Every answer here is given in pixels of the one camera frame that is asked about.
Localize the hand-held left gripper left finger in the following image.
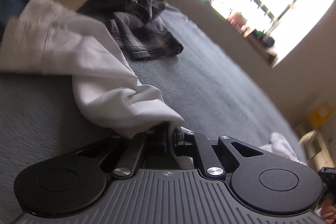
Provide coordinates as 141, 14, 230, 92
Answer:
76, 123, 168, 179

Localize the cardboard box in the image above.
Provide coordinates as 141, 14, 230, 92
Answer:
244, 27, 279, 65

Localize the yellow box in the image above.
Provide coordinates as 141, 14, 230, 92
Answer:
308, 102, 334, 130

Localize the person's right hand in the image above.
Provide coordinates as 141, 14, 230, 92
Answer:
320, 199, 336, 224

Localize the red box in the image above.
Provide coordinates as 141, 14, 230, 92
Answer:
227, 11, 249, 30

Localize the cream wooden footboard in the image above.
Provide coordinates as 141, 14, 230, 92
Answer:
294, 122, 336, 170

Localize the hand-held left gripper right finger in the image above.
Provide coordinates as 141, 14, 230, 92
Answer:
173, 128, 264, 179

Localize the dark plaid shirt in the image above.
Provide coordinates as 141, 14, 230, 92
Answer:
106, 0, 184, 61

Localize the white shirt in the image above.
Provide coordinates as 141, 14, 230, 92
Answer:
0, 0, 307, 166

